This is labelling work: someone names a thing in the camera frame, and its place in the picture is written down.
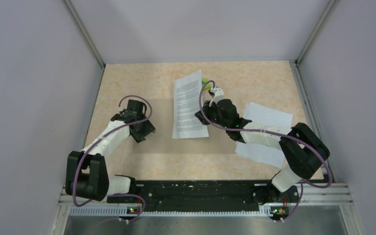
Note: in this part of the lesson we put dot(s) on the white paper sheet stack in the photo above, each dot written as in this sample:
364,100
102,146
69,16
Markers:
261,146

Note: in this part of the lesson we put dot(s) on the printed white paper sheet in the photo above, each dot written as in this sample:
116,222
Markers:
186,103

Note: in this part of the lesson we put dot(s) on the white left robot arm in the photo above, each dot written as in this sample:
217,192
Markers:
87,177

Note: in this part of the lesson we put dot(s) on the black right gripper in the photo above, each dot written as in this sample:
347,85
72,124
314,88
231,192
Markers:
207,108

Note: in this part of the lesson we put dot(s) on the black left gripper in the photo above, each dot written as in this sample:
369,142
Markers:
148,128

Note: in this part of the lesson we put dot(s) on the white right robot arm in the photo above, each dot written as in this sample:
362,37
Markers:
304,152

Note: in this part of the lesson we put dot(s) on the grey slotted cable duct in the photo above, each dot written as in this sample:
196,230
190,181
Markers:
124,211

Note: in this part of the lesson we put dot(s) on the light green block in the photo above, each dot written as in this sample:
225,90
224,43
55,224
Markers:
207,86

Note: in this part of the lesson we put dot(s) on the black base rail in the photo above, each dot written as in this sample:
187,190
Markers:
206,195

